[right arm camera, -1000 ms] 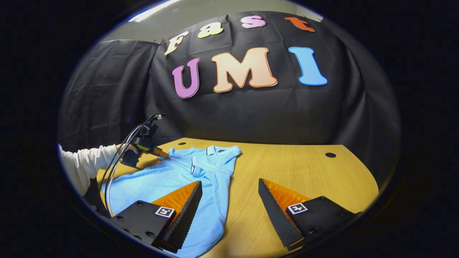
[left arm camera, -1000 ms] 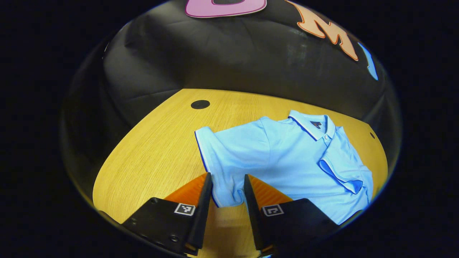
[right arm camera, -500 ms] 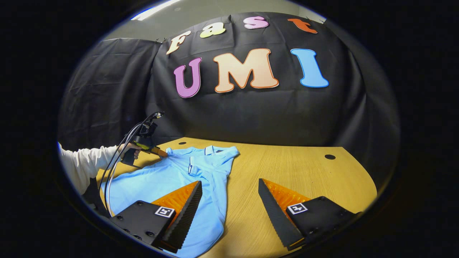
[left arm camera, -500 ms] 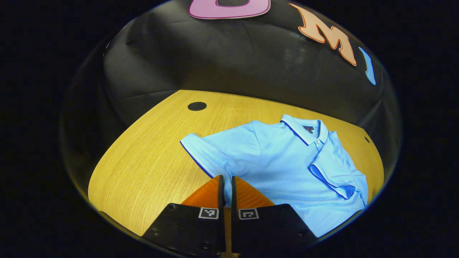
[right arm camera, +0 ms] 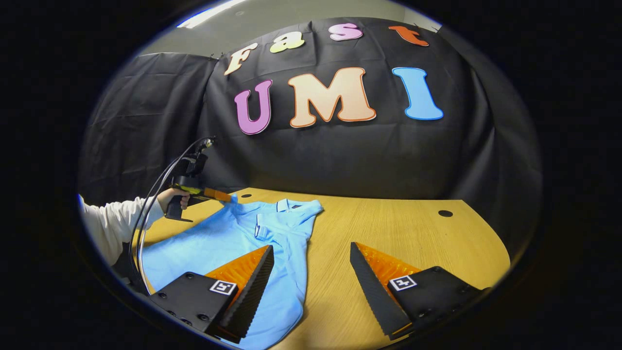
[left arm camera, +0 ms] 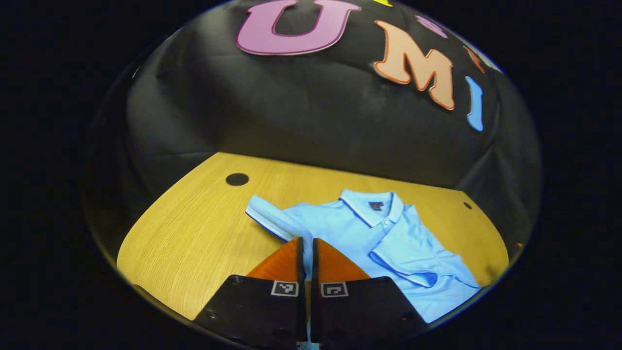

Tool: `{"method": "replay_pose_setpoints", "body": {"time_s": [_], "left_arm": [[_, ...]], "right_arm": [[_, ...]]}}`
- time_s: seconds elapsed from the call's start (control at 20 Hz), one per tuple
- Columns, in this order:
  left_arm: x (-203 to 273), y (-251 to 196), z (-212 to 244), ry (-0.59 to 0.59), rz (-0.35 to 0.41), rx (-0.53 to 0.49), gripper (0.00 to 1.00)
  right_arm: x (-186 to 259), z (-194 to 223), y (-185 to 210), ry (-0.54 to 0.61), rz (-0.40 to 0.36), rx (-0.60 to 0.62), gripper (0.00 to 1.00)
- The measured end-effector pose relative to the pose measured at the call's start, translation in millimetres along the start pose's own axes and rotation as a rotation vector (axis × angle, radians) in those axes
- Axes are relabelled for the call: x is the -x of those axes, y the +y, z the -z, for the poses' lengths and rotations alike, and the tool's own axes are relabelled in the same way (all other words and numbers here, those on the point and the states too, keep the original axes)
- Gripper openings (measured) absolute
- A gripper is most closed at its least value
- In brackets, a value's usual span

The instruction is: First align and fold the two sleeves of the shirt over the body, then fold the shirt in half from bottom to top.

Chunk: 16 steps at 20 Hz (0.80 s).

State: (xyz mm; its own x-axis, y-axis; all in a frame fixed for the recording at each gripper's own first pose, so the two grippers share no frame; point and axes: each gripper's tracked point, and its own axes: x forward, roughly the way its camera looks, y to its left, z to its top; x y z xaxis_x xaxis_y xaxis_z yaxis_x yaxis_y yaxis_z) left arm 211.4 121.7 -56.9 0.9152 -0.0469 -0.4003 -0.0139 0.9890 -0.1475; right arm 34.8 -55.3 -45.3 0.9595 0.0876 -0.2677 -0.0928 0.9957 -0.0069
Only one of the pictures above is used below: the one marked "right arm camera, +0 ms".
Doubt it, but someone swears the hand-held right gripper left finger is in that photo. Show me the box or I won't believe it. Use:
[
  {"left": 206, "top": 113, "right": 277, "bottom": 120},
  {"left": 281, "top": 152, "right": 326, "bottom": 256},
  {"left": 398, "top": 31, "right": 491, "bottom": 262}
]
[{"left": 150, "top": 245, "right": 275, "bottom": 344}]

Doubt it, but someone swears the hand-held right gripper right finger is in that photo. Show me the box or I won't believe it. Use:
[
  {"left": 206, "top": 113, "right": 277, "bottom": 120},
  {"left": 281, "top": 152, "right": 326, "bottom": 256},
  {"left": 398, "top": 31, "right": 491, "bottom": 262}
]
[{"left": 350, "top": 242, "right": 491, "bottom": 341}]

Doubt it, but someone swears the black backdrop cloth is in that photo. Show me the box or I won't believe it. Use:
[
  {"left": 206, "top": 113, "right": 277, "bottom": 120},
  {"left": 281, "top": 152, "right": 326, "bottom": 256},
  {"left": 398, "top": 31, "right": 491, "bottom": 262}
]
[{"left": 78, "top": 17, "right": 542, "bottom": 253}]

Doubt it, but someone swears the light blue T-shirt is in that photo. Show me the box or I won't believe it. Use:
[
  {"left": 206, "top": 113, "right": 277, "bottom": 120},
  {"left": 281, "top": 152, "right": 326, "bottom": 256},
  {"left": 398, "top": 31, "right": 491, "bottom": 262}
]
[{"left": 141, "top": 194, "right": 325, "bottom": 350}]

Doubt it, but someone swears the thin gripper cable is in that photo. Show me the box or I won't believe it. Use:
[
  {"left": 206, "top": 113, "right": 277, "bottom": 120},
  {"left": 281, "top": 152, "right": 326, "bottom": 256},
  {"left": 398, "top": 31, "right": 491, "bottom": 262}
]
[{"left": 127, "top": 139, "right": 210, "bottom": 295}]

